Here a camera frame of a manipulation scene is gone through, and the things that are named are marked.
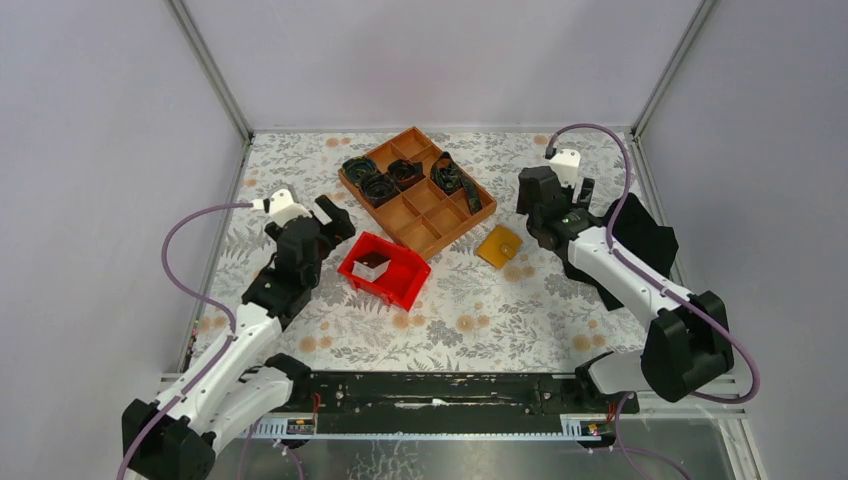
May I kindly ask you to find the rolled dark belt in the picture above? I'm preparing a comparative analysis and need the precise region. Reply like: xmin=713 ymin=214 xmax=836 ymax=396
xmin=341 ymin=156 xmax=377 ymax=188
xmin=387 ymin=159 xmax=424 ymax=191
xmin=360 ymin=172 xmax=400 ymax=208

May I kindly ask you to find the loose dark strap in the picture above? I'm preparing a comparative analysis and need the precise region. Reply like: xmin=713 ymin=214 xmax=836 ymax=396
xmin=429 ymin=151 xmax=484 ymax=215

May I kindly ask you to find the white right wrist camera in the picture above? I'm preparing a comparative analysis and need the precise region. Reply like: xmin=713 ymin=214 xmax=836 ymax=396
xmin=546 ymin=147 xmax=582 ymax=187

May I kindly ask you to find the floral table mat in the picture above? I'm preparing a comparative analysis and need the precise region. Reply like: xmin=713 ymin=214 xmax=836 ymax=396
xmin=209 ymin=131 xmax=646 ymax=372

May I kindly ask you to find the yellow leather card holder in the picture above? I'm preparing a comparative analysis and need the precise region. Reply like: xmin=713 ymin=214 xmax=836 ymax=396
xmin=475 ymin=224 xmax=523 ymax=270

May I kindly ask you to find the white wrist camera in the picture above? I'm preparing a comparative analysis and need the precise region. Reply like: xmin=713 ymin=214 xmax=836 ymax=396
xmin=546 ymin=147 xmax=582 ymax=187
xmin=259 ymin=197 xmax=311 ymax=227

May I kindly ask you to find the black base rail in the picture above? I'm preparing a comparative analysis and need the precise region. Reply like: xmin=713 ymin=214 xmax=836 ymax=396
xmin=273 ymin=371 xmax=639 ymax=437

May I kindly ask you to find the black cloth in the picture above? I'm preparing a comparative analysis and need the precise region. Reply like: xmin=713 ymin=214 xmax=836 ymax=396
xmin=563 ymin=193 xmax=679 ymax=311

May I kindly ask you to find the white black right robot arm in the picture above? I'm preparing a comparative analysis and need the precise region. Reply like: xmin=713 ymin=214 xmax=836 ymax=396
xmin=517 ymin=166 xmax=735 ymax=412

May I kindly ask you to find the dark brown credit card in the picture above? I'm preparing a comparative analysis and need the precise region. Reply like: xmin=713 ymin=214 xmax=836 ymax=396
xmin=355 ymin=252 xmax=390 ymax=269

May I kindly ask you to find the brown compartment organizer tray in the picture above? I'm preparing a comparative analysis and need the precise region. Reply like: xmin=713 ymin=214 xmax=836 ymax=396
xmin=338 ymin=127 xmax=497 ymax=260

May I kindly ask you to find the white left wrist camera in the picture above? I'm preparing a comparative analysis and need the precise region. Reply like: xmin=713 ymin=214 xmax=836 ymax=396
xmin=259 ymin=197 xmax=311 ymax=227

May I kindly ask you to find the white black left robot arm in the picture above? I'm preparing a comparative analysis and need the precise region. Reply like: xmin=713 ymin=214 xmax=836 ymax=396
xmin=116 ymin=188 xmax=356 ymax=479

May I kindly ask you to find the white credit card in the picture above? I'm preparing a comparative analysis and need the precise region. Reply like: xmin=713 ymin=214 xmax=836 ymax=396
xmin=352 ymin=261 xmax=390 ymax=283

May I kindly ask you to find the red plastic bin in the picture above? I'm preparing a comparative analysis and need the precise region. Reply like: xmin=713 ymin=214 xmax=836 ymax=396
xmin=337 ymin=232 xmax=431 ymax=311

